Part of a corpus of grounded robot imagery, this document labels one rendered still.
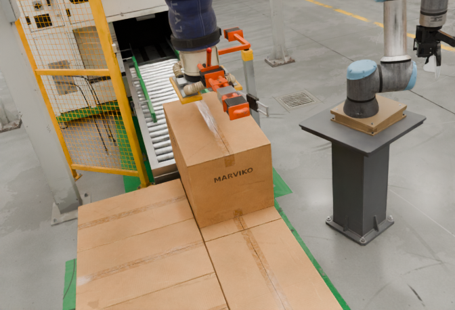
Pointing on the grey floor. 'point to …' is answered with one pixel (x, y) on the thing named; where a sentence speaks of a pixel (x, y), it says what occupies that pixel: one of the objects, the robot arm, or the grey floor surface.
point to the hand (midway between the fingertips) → (432, 72)
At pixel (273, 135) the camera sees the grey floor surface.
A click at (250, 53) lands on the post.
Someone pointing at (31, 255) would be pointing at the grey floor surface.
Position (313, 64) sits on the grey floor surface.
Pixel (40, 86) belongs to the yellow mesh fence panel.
